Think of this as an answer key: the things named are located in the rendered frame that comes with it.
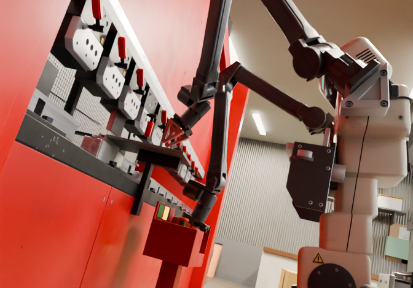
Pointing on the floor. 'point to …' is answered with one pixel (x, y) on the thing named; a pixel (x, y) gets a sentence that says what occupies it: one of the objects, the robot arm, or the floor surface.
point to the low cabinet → (275, 270)
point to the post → (74, 97)
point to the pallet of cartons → (287, 279)
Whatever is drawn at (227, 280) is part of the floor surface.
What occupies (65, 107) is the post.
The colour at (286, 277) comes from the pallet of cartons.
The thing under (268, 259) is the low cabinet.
